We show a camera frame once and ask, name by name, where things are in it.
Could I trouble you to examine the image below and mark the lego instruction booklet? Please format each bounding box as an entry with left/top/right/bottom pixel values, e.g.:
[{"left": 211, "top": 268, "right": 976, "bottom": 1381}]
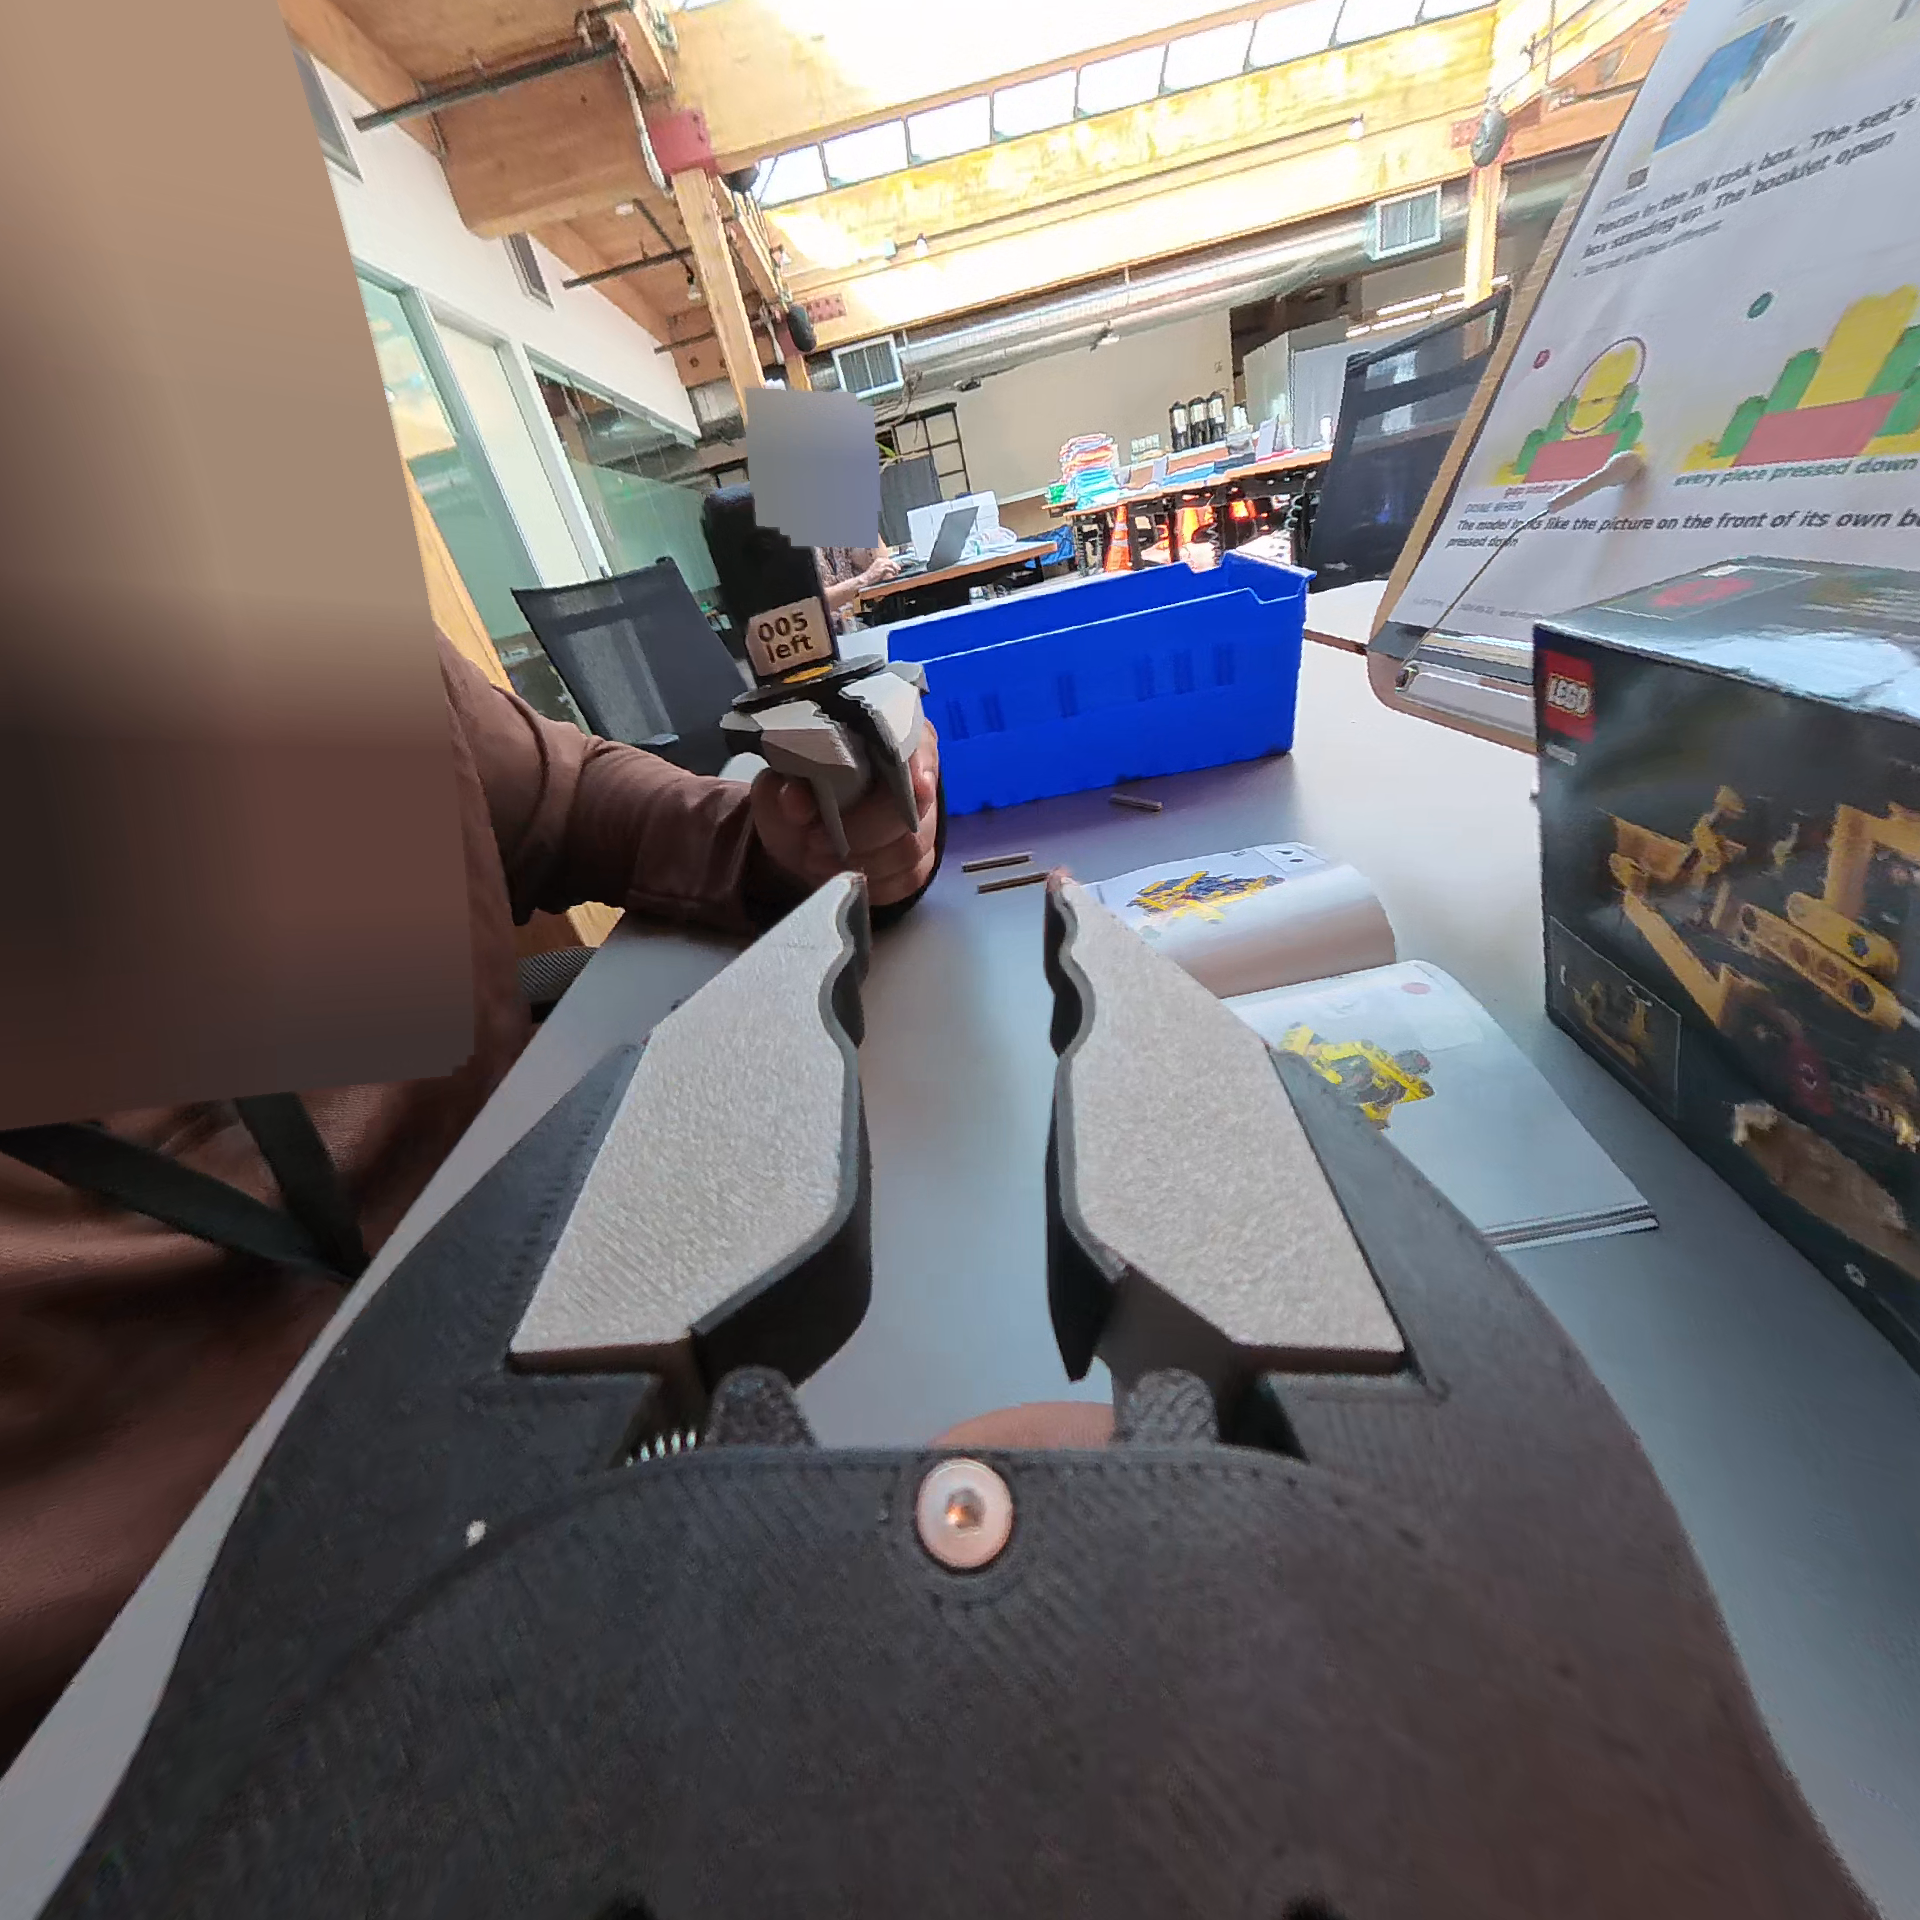
[{"left": 1076, "top": 839, "right": 1661, "bottom": 1250}]

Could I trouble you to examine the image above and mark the person's left forearm brown sleeve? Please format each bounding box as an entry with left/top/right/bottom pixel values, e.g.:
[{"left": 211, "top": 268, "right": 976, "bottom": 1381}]
[{"left": 434, "top": 638, "right": 784, "bottom": 943}]

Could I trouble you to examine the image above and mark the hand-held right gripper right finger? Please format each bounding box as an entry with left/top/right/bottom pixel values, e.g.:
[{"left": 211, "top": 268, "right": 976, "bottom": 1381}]
[{"left": 1043, "top": 874, "right": 1412, "bottom": 1426}]

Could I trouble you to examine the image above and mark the person's left hand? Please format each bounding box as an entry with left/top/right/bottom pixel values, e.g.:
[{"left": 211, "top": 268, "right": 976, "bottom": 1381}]
[{"left": 752, "top": 718, "right": 946, "bottom": 922}]

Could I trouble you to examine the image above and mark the black lanyard strap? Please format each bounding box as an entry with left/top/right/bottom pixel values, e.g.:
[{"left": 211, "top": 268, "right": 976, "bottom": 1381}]
[{"left": 0, "top": 1092, "right": 373, "bottom": 1287}]

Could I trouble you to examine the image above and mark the clipboard with instruction sheet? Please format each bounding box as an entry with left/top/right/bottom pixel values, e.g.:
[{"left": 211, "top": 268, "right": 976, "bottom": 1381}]
[{"left": 1370, "top": 0, "right": 1920, "bottom": 755}]

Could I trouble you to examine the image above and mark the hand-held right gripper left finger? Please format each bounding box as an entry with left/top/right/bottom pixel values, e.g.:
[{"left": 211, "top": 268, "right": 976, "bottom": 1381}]
[{"left": 508, "top": 874, "right": 875, "bottom": 1420}]

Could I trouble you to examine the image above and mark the black mesh office chair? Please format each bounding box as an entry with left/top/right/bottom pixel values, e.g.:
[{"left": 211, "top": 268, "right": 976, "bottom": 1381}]
[{"left": 509, "top": 558, "right": 755, "bottom": 777}]

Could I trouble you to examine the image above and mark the person's brown shirt torso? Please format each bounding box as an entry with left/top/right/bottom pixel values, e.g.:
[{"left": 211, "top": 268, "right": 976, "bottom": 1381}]
[{"left": 0, "top": 645, "right": 601, "bottom": 1778}]

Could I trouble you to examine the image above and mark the tall black mesh chair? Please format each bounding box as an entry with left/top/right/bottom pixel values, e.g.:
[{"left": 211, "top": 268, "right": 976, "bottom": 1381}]
[{"left": 1304, "top": 285, "right": 1514, "bottom": 597}]

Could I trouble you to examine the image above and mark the wooden background desk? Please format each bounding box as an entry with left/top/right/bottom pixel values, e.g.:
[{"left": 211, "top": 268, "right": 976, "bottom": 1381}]
[{"left": 855, "top": 540, "right": 1060, "bottom": 629}]

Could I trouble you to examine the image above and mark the blue plastic bin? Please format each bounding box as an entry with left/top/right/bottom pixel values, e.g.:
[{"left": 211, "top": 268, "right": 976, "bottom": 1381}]
[{"left": 884, "top": 549, "right": 1317, "bottom": 820}]

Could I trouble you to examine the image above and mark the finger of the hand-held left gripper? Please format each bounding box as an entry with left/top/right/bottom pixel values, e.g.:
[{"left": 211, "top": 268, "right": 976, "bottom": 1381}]
[
  {"left": 720, "top": 697, "right": 866, "bottom": 865},
  {"left": 843, "top": 668, "right": 935, "bottom": 836}
]

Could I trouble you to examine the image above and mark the silver ventilation duct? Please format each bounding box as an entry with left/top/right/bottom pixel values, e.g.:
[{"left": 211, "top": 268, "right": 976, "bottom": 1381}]
[{"left": 901, "top": 211, "right": 1391, "bottom": 396}]

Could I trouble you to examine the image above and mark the black lego set box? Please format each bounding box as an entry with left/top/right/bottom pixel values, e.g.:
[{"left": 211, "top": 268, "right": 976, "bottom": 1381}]
[{"left": 1529, "top": 556, "right": 1920, "bottom": 1369}]

